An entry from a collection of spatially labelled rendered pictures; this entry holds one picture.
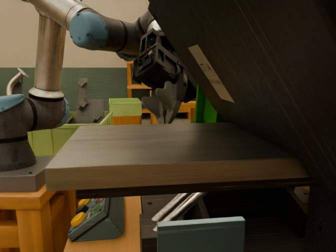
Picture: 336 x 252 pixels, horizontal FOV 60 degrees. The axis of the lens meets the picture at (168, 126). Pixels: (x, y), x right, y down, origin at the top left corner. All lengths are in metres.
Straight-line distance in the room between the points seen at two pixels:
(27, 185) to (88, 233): 0.42
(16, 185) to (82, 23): 0.52
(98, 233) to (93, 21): 0.42
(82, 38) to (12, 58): 7.68
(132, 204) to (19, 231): 0.41
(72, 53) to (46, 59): 6.81
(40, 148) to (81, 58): 6.47
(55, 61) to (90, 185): 0.86
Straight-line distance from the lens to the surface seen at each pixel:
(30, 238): 0.99
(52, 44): 1.05
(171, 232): 0.32
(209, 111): 0.47
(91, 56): 7.76
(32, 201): 0.92
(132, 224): 0.61
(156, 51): 0.57
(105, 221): 0.55
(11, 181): 0.96
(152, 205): 0.68
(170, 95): 0.56
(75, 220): 0.57
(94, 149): 0.26
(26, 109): 1.05
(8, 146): 1.03
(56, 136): 1.39
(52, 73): 1.07
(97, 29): 0.66
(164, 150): 0.25
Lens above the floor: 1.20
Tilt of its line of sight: 11 degrees down
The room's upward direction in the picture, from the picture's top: straight up
